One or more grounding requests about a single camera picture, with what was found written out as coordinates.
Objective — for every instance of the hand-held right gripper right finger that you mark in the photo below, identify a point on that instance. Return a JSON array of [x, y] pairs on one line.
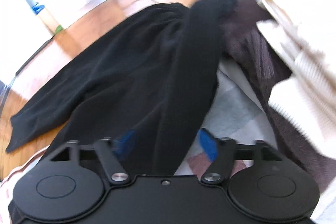
[[209, 145]]

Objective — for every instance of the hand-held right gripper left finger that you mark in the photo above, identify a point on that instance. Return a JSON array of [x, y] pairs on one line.
[[124, 145]]

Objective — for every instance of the black sweater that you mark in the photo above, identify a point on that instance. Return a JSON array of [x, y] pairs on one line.
[[131, 69]]

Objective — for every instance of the checkered rug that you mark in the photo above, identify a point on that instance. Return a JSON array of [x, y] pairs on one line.
[[236, 108]]

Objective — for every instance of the brown folded garment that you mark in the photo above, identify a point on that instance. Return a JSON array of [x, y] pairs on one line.
[[257, 56]]

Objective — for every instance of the white folded sweater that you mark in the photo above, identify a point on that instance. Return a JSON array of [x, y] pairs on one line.
[[309, 69]]

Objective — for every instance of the cardboard box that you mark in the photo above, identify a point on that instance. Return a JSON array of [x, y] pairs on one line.
[[48, 19]]

